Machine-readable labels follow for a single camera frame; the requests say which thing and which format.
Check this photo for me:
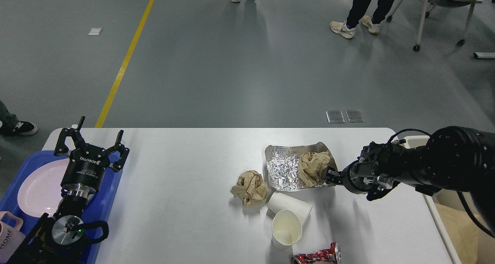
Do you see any brown paper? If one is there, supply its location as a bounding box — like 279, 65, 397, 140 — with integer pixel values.
297, 152, 332, 187

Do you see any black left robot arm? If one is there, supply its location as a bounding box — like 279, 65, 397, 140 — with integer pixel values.
7, 116, 130, 264

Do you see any pink plate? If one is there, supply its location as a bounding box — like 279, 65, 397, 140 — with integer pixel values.
17, 158, 69, 218

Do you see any white paper cup upright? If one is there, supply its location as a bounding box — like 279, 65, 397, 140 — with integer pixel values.
271, 209, 302, 250

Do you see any metal floor plate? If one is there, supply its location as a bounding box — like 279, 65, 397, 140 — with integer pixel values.
326, 110, 345, 124
345, 110, 365, 123

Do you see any person in tan sneakers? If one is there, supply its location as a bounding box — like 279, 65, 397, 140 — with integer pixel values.
329, 0, 395, 39

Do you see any white paper cup lying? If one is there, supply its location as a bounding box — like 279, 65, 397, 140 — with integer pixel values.
267, 192, 313, 226

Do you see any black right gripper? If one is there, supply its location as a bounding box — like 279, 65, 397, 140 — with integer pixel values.
324, 160, 400, 202

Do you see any crumpled brown paper ball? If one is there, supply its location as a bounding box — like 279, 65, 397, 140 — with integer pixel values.
230, 170, 268, 206

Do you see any grey bar on floor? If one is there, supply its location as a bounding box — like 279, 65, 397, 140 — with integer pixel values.
473, 51, 495, 60

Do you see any right metal floor plate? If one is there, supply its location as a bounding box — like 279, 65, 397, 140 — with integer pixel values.
345, 110, 365, 123

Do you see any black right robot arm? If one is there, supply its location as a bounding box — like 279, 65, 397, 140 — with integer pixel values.
323, 126, 495, 237

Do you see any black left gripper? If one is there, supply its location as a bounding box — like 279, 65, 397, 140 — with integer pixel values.
54, 116, 130, 195

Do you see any pink HOME mug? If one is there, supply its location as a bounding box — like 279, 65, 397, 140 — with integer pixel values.
0, 211, 26, 264

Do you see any aluminium foil sheet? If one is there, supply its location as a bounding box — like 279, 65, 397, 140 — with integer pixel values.
265, 142, 339, 192

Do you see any brown paper bag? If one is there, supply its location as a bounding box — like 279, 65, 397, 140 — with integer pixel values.
435, 203, 479, 264

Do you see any crushed red can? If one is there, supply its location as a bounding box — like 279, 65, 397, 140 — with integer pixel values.
290, 242, 343, 264

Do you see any left metal floor plate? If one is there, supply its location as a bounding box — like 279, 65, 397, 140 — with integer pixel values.
326, 110, 345, 124

